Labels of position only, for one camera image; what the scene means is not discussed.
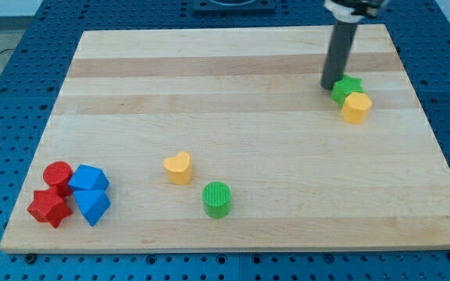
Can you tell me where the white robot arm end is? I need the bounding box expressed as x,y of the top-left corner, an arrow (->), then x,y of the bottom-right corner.
323,0 -> 390,23

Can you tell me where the yellow heart block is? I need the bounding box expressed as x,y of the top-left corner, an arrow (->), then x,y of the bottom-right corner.
162,151 -> 193,185

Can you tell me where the green circle block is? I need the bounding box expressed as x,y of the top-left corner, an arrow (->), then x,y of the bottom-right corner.
202,181 -> 231,219

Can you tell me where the red circle block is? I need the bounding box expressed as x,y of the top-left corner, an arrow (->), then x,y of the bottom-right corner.
42,161 -> 73,197

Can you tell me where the wooden board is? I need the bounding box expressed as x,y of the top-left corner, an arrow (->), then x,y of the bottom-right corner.
0,24 -> 450,254

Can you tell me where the green star block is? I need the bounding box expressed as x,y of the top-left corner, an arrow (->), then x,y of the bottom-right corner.
330,74 -> 364,108

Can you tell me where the yellow hexagon block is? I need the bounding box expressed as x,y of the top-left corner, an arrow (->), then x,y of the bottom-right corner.
341,92 -> 373,124

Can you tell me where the blue cube block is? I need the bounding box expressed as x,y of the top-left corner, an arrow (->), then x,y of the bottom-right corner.
68,164 -> 109,191

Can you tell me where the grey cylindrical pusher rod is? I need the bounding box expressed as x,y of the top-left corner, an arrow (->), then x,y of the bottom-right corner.
320,20 -> 358,91

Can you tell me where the blue triangular block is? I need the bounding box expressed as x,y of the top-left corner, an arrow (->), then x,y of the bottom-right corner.
73,190 -> 111,226

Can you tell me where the red star block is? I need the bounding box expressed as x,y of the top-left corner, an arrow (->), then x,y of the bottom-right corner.
27,190 -> 73,228

